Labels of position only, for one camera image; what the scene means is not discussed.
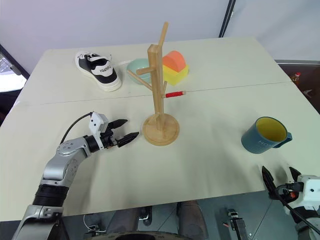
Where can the dark rounded shape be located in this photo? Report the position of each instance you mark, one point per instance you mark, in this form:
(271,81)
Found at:
(190,220)

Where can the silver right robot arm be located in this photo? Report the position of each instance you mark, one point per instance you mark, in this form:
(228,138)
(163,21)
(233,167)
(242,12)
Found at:
(306,225)

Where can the small white object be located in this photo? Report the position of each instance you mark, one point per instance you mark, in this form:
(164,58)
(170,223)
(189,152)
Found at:
(308,93)

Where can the yellow rectangular block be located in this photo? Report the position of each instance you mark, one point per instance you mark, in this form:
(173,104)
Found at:
(175,78)

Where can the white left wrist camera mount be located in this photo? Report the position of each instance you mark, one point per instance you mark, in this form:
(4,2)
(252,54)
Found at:
(97,123)

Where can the black metal bracket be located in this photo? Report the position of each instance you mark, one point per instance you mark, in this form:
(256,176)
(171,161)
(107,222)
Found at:
(237,222)

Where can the bottle with red cap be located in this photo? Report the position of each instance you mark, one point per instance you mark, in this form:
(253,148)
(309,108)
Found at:
(296,79)

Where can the orange half-round block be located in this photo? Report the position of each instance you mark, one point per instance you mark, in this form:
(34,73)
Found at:
(173,61)

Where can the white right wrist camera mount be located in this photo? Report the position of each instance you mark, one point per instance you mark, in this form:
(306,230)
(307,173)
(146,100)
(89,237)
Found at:
(310,191)

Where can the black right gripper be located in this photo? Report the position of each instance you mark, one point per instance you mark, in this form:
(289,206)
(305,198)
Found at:
(287,192)

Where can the light green bowl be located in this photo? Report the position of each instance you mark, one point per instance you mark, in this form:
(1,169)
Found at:
(136,66)

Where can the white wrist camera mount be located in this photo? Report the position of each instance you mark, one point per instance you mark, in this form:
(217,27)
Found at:
(310,191)
(97,123)

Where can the wooden mug tree stand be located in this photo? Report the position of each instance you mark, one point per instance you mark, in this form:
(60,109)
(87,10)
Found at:
(158,75)

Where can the blue mug yellow inside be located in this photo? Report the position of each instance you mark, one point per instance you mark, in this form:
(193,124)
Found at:
(257,143)

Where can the white and black sneaker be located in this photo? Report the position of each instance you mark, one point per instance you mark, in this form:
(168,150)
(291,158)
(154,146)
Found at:
(105,75)

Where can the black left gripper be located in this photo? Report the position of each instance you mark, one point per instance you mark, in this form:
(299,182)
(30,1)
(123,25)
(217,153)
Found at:
(109,140)

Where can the black round rim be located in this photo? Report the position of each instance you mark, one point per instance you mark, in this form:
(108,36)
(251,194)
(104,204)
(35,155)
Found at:
(142,236)

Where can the black pole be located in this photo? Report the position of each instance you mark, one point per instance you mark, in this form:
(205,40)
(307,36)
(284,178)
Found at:
(227,17)

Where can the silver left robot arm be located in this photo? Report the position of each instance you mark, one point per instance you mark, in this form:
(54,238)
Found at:
(55,170)

